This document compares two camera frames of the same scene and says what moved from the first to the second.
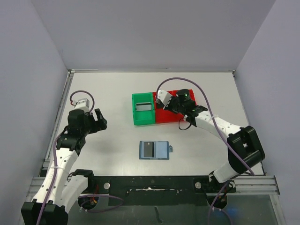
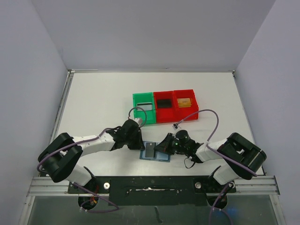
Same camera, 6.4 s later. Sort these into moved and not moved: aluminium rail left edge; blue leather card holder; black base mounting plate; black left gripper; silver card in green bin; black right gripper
Moved: black right gripper; black left gripper
Not moved: black base mounting plate; aluminium rail left edge; blue leather card holder; silver card in green bin
